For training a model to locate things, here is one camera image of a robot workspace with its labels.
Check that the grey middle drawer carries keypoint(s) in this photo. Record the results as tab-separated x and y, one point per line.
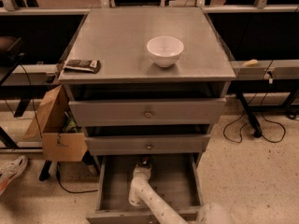
147	144

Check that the grey top drawer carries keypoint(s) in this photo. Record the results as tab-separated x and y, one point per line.
147	112

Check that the grey bottom drawer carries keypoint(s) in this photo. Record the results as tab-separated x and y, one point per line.
173	176

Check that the grey drawer cabinet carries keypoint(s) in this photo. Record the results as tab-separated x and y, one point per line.
118	37

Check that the brown cardboard box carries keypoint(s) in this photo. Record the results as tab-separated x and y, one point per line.
48	128

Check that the redbull can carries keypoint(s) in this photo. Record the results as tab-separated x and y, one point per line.
145	161

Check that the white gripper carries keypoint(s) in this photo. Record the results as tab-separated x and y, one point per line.
142	172

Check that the grey drawer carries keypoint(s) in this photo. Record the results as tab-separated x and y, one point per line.
147	112
147	144
173	176

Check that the dark snack bar packet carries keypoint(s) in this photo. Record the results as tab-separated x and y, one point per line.
91	66

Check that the yellow foam scrap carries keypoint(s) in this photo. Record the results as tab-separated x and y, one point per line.
251	62

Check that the white ceramic bowl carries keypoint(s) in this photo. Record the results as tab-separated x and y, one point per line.
165	50

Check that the white sneaker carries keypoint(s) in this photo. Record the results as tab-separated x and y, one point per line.
11	171

